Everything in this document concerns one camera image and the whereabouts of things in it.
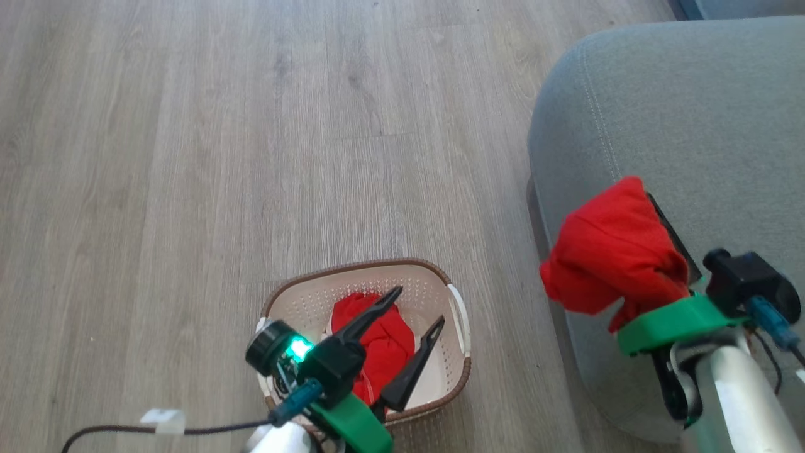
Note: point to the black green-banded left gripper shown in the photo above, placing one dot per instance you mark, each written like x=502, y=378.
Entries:
x=336, y=368

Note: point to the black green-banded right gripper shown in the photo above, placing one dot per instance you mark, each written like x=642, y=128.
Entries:
x=666, y=321

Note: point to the red garment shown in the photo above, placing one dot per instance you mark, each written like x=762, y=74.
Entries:
x=390, y=349
x=610, y=251

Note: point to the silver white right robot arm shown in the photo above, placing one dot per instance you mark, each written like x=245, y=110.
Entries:
x=736, y=402

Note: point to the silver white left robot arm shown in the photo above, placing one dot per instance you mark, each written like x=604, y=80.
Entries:
x=283, y=441

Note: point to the beige perforated laundry basket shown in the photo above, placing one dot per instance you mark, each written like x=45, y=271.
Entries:
x=302, y=305

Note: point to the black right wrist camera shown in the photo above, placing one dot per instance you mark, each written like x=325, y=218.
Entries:
x=748, y=277

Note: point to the black round left wrist camera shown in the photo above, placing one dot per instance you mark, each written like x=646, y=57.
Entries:
x=267, y=349

